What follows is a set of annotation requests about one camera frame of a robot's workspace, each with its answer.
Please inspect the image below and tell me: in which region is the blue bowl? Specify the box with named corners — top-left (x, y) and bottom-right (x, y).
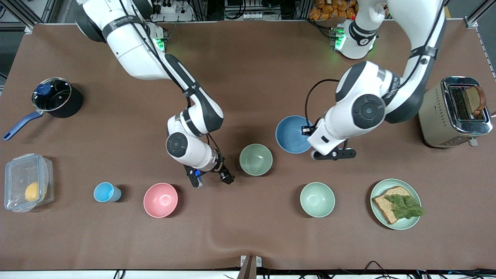
top-left (276, 115), bottom-right (315, 154)

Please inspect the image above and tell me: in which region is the sage green bowl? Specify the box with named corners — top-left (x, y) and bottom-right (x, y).
top-left (239, 144), bottom-right (273, 176)

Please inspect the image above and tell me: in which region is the pink bowl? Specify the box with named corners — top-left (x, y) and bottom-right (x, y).
top-left (143, 183), bottom-right (179, 218)

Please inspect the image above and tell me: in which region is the pale mint green bowl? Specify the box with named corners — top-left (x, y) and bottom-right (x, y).
top-left (300, 182), bottom-right (336, 218)

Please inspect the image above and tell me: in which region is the brown table cover mat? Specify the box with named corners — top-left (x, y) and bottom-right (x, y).
top-left (0, 20), bottom-right (496, 270)

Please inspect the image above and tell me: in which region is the brown bread slice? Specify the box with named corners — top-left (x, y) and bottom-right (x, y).
top-left (372, 186), bottom-right (413, 225)

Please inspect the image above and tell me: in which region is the light blue cup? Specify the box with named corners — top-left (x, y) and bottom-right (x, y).
top-left (93, 182), bottom-right (122, 203)

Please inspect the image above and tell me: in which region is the bag of orange fruit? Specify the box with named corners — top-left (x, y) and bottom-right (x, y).
top-left (309, 0), bottom-right (358, 21)

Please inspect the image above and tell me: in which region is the green lettuce leaf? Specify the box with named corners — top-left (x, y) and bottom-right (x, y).
top-left (384, 194), bottom-right (424, 220)

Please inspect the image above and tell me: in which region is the beige chrome toaster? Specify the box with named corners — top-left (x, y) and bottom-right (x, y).
top-left (418, 76), bottom-right (493, 148)

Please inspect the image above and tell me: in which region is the mint green plate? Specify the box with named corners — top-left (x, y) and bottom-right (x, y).
top-left (370, 179), bottom-right (422, 230)

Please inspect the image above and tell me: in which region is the toast slice in toaster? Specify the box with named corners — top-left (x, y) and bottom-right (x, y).
top-left (463, 85), bottom-right (487, 117)

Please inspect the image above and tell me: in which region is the glass lid blue knob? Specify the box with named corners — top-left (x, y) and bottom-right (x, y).
top-left (33, 78), bottom-right (72, 112)

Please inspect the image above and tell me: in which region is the yellow lemon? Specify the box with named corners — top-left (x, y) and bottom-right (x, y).
top-left (25, 181), bottom-right (40, 202)

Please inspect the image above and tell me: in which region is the clear plastic food container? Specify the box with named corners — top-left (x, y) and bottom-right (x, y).
top-left (4, 154), bottom-right (55, 213)

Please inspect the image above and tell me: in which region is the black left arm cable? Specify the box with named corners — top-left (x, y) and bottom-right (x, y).
top-left (305, 79), bottom-right (341, 128)

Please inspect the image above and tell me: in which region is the grey metal bracket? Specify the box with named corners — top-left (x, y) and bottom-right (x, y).
top-left (237, 255), bottom-right (262, 279)

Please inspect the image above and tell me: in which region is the black pot blue handle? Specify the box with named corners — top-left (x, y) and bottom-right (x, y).
top-left (3, 77), bottom-right (84, 141)

